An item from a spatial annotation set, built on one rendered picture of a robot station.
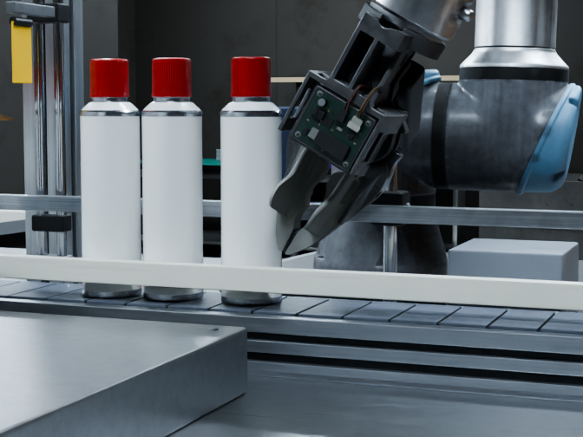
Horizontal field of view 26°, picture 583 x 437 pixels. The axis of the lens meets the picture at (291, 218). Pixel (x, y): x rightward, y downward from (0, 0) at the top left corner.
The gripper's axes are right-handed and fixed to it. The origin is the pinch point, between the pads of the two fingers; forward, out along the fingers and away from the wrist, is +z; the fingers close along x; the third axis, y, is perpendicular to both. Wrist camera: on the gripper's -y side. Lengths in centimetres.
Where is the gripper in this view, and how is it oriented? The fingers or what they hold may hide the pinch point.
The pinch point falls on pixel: (294, 238)
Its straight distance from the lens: 105.0
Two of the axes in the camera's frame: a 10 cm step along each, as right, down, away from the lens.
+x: 8.1, 5.3, -2.6
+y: -3.6, 0.8, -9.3
